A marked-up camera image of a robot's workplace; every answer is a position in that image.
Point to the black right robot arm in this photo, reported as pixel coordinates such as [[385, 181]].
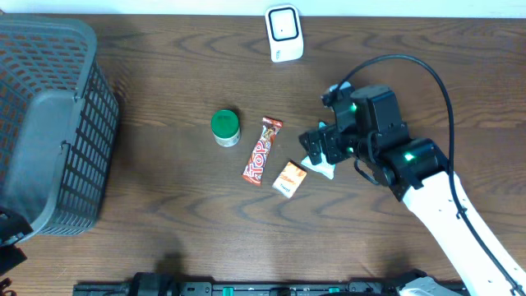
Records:
[[369, 129]]

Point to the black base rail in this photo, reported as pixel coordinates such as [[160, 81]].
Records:
[[411, 283]]

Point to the green lid jar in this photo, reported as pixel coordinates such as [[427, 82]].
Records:
[[225, 127]]

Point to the orange small box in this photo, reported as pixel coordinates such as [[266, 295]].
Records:
[[289, 180]]

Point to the red snack wrapper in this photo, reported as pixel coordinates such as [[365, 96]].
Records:
[[254, 169]]

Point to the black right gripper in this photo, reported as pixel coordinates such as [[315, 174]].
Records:
[[335, 155]]

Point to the mint green wipes pack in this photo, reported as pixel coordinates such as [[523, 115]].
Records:
[[328, 170]]

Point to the dark grey plastic basket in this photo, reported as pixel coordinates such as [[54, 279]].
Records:
[[59, 121]]

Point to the white barcode scanner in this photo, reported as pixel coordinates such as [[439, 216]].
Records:
[[284, 33]]

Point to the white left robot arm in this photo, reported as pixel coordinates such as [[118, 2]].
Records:
[[14, 228]]

